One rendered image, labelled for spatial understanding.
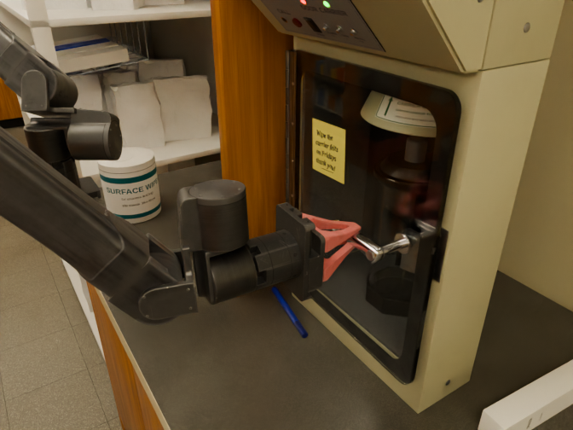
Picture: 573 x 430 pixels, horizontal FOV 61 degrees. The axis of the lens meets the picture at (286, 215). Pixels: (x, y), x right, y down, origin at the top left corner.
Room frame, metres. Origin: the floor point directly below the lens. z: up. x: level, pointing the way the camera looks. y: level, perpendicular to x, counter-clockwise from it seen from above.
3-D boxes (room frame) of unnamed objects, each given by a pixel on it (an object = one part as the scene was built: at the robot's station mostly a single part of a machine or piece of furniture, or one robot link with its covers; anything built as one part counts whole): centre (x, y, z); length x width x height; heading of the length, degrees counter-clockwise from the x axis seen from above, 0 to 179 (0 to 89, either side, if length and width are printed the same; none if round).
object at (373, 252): (0.51, -0.10, 1.20); 0.10 x 0.05 x 0.03; 32
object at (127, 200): (1.07, 0.38, 1.01); 0.13 x 0.13 x 0.15
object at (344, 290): (0.59, -0.09, 1.19); 0.30 x 0.01 x 0.40; 32
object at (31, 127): (0.67, 0.34, 1.27); 0.07 x 0.06 x 0.07; 89
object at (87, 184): (0.67, 0.35, 1.21); 0.10 x 0.07 x 0.07; 123
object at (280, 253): (0.46, 0.01, 1.20); 0.07 x 0.07 x 0.10; 30
